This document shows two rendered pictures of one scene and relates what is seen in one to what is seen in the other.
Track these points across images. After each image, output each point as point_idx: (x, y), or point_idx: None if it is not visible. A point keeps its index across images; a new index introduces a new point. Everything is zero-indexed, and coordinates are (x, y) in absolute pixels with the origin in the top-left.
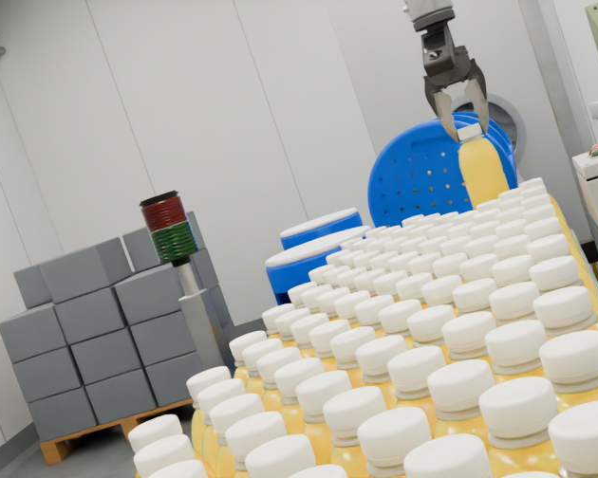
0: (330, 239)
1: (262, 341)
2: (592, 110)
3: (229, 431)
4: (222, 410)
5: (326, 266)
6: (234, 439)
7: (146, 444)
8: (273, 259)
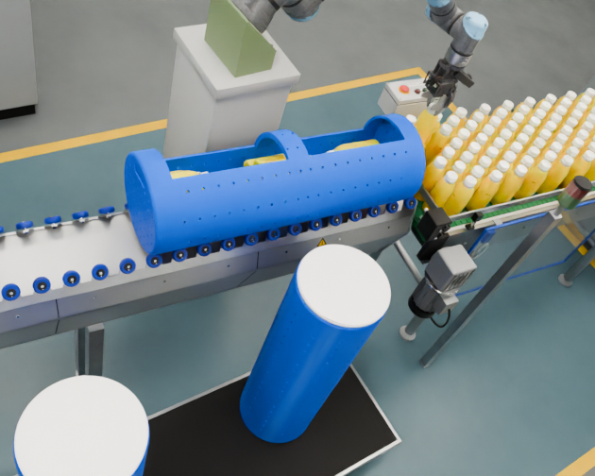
0: (337, 273)
1: (593, 145)
2: (226, 93)
3: None
4: None
5: (520, 167)
6: None
7: None
8: (375, 310)
